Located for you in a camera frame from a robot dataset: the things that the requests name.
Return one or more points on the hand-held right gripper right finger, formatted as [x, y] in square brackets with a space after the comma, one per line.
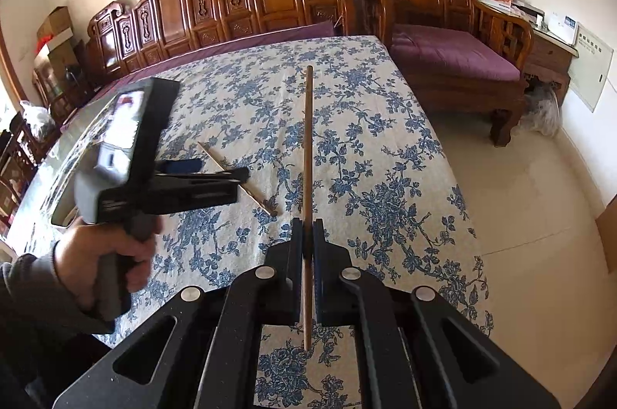
[319, 269]

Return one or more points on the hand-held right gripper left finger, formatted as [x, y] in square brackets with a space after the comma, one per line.
[298, 269]

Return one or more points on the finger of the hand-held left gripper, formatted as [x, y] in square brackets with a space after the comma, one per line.
[181, 166]
[217, 177]

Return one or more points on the brown wooden chopstick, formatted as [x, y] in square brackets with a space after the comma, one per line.
[260, 202]
[307, 149]

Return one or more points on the grey metal utensil holder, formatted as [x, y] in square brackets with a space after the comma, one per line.
[65, 197]

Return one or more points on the person's left forearm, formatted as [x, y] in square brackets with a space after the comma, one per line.
[29, 293]

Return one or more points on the person's left hand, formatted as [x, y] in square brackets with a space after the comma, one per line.
[82, 255]

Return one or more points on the white plastic bag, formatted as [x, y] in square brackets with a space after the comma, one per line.
[33, 115]

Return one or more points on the wooden dining chairs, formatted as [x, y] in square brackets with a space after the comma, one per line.
[19, 163]

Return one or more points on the white cardboard box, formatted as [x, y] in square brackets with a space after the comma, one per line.
[58, 50]

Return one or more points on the blue floral tablecloth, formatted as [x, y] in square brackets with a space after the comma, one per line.
[376, 139]

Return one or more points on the brown cardboard box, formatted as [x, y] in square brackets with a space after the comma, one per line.
[55, 23]

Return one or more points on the purple armchair cushion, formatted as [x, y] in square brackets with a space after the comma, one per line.
[453, 52]

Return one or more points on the clear plastic bag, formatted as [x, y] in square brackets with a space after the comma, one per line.
[542, 110]

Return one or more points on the flat brown cardboard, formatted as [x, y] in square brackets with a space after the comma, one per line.
[608, 230]

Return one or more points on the wooden side table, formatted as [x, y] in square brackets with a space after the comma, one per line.
[547, 62]

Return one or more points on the grey device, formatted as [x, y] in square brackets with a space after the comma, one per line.
[528, 11]

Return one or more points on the white box with blue print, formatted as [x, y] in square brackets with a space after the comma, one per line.
[561, 30]

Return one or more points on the white wall panel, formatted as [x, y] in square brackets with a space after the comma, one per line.
[590, 67]

